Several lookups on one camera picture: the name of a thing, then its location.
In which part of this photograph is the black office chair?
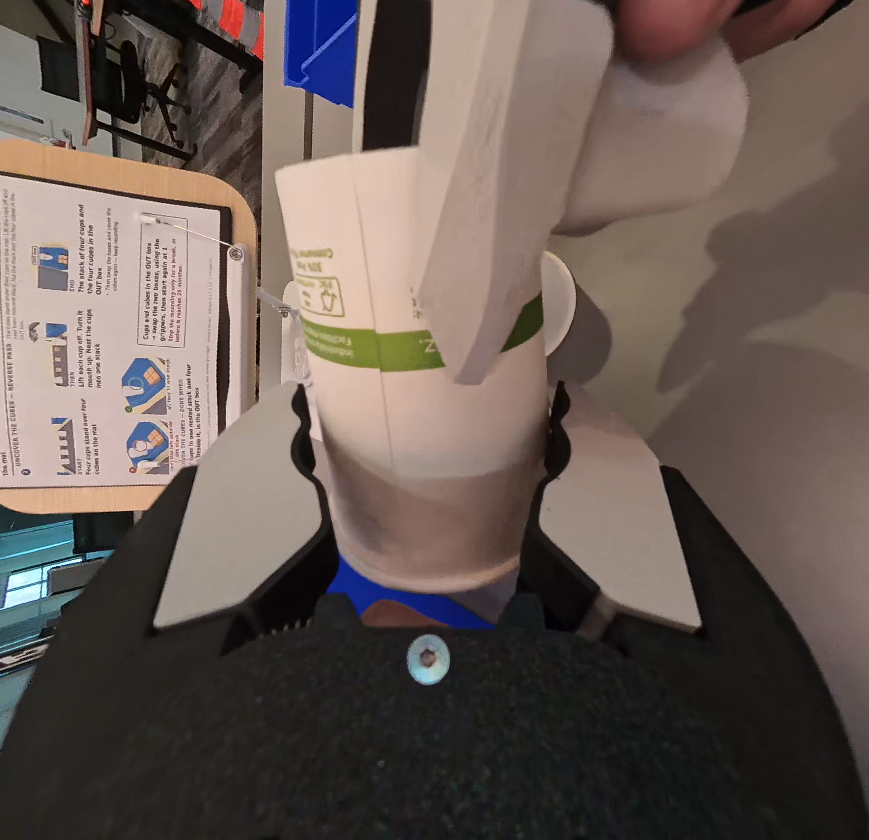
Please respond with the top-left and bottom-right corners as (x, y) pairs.
(95, 39), (198, 163)

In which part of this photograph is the wooden document board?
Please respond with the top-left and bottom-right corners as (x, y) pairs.
(0, 139), (259, 515)

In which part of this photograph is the person's right hand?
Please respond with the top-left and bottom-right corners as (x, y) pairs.
(614, 0), (809, 65)

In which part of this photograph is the blue plastic bin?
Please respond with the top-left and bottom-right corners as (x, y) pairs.
(326, 558), (497, 630)
(284, 0), (358, 110)

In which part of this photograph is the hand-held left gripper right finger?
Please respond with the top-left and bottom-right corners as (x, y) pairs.
(517, 380), (703, 643)

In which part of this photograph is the black clipboard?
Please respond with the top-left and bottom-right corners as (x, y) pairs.
(216, 204), (236, 435)

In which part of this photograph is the printed instruction sheet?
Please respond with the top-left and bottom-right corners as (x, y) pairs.
(0, 173), (224, 489)

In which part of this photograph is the brown desk with black legs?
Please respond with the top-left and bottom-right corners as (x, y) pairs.
(73, 0), (262, 165)

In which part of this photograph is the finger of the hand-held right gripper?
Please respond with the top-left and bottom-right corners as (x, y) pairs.
(414, 0), (616, 385)

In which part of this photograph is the white paper cup green band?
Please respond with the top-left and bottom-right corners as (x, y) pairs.
(275, 149), (549, 595)

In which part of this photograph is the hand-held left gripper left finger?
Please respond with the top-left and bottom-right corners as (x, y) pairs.
(153, 382), (342, 630)

